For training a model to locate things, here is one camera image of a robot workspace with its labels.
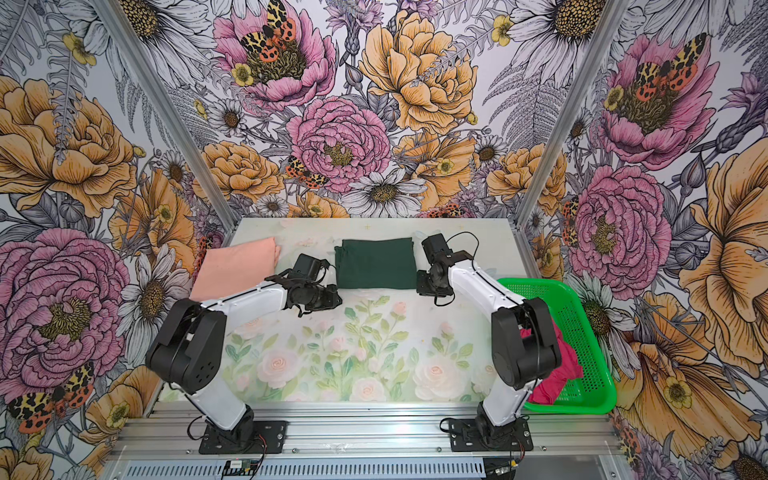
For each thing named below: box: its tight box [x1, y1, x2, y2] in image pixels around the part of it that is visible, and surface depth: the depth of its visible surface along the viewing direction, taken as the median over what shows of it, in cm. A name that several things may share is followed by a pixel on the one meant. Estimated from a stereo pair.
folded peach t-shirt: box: [192, 237, 281, 302], surface depth 111 cm
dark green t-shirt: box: [334, 237, 417, 289], surface depth 114 cm
